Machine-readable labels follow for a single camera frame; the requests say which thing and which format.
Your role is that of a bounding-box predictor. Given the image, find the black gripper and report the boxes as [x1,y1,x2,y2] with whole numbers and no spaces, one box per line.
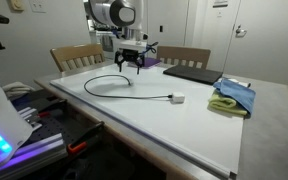
[114,49,146,75]

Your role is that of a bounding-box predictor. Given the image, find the black charger cable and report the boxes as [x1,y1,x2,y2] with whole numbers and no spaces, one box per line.
[83,73,174,100]

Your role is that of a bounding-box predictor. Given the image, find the white charger brick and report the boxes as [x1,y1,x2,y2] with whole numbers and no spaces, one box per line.
[171,91,186,104]

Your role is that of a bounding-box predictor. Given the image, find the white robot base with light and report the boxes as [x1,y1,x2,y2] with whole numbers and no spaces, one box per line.
[0,54,34,176]

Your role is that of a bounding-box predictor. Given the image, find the white board eraser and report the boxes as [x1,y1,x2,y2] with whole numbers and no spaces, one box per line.
[222,77,252,88]

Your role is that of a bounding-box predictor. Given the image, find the purple notebook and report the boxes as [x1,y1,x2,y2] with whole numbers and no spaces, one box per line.
[127,56,163,70]

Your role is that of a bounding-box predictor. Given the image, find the dark hanging dish towel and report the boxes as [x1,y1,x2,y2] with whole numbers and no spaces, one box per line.
[102,34,114,53]

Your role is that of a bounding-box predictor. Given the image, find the white kitchen oven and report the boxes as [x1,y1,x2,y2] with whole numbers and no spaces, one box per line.
[95,30,122,59]

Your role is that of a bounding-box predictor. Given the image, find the wooden slat-back chair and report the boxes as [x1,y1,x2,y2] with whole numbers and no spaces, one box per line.
[156,45,212,70]
[49,43,107,74]

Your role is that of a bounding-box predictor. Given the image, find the black laptop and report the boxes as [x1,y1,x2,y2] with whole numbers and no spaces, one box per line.
[162,64,224,86]

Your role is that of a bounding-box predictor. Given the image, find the white whiteboard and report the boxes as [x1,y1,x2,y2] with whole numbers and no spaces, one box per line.
[49,59,246,179]

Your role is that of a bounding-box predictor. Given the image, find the yellow-green folded cloth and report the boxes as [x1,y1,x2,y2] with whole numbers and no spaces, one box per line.
[207,89,250,117]

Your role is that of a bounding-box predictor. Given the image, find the black perforated breadboard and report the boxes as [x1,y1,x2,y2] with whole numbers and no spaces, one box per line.
[17,88,105,148]

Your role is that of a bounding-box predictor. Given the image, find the white door sign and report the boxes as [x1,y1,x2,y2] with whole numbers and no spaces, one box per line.
[213,0,229,8]

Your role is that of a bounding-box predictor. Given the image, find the blue folded cloth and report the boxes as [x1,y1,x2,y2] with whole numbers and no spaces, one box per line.
[212,78,257,115]

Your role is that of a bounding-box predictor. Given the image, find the silver door lever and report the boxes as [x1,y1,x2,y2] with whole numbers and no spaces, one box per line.
[235,24,248,38]

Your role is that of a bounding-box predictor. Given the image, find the white towel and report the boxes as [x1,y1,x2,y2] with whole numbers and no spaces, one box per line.
[2,80,35,99]

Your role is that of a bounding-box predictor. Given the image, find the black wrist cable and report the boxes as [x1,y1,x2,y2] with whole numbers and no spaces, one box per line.
[145,41,159,54]

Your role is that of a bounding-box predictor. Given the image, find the red-handled black clamp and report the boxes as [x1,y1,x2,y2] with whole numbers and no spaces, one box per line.
[35,99,68,118]

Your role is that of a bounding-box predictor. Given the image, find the orange-handled black clamp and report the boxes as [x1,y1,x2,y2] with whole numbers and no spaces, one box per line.
[66,120,106,155]

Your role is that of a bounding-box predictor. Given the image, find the white wall switch plate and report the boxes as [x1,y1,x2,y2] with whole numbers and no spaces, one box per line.
[28,0,48,14]

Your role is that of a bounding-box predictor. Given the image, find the silver metal bracket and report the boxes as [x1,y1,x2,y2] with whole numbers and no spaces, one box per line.
[17,105,44,132]

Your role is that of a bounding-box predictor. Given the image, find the aluminium rail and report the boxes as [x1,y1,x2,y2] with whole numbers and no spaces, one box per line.
[0,131,68,180]

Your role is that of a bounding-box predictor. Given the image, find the beige wall thermostat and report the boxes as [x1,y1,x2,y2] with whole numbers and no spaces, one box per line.
[7,0,26,13]

